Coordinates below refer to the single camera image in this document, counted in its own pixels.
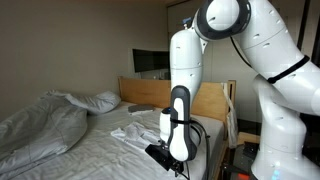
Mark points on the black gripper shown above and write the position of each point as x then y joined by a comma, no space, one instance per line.
176,165

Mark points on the white cloth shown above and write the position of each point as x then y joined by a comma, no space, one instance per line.
136,133

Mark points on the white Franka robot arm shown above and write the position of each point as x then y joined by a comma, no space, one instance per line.
280,100

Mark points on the white sheeted mattress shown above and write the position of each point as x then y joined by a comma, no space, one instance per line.
116,156

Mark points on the white plastic bag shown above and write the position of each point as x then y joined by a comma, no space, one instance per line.
231,123

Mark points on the small wooden table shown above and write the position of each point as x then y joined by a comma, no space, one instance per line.
248,136

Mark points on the wooden headboard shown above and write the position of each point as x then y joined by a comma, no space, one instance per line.
146,91

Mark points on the white pillow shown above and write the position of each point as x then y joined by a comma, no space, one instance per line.
100,101

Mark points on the black monitor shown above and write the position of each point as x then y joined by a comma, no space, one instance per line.
150,60

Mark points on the grey duvet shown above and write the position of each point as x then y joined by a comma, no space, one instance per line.
36,130

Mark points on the wooden bed side rail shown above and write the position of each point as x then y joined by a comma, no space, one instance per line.
220,163

